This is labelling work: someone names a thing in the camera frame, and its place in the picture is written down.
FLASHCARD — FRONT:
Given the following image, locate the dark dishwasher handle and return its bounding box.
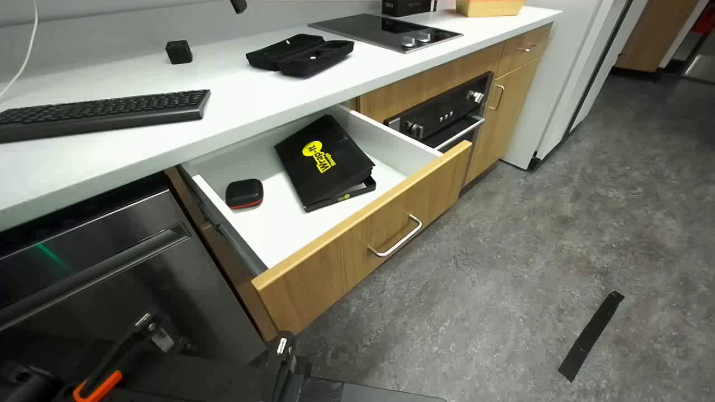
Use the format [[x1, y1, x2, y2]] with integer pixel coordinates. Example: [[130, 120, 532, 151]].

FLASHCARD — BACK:
[[0, 223, 192, 331]]

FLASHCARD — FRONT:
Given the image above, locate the black tape strip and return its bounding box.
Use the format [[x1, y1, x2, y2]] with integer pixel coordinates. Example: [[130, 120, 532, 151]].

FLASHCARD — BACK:
[[557, 290, 625, 383]]

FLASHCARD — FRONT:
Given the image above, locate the black box with yellow print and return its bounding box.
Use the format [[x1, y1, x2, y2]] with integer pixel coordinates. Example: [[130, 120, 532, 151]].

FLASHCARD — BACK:
[[274, 114, 376, 213]]

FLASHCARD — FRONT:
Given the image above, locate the wooden drawer, white inside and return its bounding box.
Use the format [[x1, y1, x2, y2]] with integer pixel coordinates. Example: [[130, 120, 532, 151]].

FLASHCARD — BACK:
[[178, 104, 473, 336]]

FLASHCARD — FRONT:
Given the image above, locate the wooden cabinet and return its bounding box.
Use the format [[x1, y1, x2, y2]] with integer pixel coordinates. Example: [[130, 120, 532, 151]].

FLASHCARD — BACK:
[[614, 0, 702, 73]]

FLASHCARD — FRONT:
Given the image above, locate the small wooden drawer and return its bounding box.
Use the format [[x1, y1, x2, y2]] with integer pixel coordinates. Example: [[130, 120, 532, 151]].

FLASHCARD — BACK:
[[497, 23, 554, 78]]

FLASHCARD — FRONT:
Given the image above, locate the small black and red case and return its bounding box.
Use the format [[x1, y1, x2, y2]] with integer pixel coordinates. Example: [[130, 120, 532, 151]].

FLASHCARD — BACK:
[[225, 178, 264, 210]]

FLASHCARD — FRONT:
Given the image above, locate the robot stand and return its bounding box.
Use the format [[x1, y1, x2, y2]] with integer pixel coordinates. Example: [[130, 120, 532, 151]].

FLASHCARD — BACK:
[[0, 355, 447, 402]]

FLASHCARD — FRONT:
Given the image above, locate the silver oven door handle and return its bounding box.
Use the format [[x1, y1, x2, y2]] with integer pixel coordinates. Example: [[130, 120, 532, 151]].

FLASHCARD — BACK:
[[433, 116, 487, 152]]

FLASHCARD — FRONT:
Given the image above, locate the small black cube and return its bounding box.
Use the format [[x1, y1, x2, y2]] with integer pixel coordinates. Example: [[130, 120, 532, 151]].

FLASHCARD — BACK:
[[165, 40, 193, 65]]

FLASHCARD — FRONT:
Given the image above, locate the black glass cooktop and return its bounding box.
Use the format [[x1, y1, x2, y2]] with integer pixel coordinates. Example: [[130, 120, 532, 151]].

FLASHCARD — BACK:
[[308, 13, 464, 54]]

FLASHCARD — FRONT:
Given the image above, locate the black clamp with orange handle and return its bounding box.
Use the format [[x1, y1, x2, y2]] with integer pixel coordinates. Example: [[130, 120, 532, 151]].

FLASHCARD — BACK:
[[71, 310, 180, 402]]

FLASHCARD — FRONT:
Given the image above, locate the white cable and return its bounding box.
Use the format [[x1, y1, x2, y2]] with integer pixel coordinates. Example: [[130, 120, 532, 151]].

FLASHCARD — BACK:
[[0, 0, 39, 102]]

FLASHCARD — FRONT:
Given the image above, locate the open black zip case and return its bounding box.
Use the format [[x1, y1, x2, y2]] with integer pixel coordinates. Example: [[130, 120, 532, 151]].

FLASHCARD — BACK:
[[246, 33, 355, 78]]

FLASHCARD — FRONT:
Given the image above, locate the white refrigerator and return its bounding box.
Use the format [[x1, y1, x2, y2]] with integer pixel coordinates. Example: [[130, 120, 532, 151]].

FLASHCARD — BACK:
[[500, 0, 651, 171]]

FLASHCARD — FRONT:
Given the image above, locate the steel dishwasher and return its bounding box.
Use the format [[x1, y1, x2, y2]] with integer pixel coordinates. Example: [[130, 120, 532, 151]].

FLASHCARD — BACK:
[[0, 173, 266, 380]]

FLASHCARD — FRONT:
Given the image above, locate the black keyboard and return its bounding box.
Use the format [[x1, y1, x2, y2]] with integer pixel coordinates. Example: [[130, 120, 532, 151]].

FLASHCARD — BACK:
[[0, 89, 211, 145]]

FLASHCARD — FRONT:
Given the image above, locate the wooden cabinet door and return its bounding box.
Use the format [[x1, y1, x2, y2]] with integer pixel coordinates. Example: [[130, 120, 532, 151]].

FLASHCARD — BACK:
[[464, 56, 541, 188]]

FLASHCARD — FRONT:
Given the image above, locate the black oven door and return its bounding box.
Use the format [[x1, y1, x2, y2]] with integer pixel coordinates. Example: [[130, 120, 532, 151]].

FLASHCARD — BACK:
[[384, 71, 495, 188]]

